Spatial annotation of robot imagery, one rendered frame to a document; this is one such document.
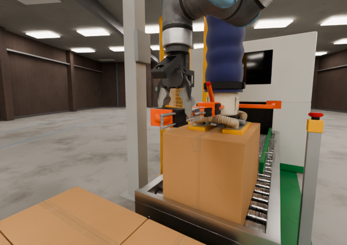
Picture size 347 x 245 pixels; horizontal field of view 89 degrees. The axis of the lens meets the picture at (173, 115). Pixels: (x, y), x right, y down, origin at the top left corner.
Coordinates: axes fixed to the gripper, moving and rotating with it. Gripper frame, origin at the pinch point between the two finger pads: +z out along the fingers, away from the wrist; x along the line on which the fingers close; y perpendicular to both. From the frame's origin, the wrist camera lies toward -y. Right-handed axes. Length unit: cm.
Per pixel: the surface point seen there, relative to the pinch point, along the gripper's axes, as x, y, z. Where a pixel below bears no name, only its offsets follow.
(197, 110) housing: -2.5, 12.6, -0.7
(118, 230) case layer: 30, 3, 54
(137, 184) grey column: 100, 89, 92
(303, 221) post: -44, 79, 70
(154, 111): 2.9, -5.6, -1.4
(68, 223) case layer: 53, -6, 54
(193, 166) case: 5.4, 26.9, 27.4
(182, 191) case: 11, 27, 42
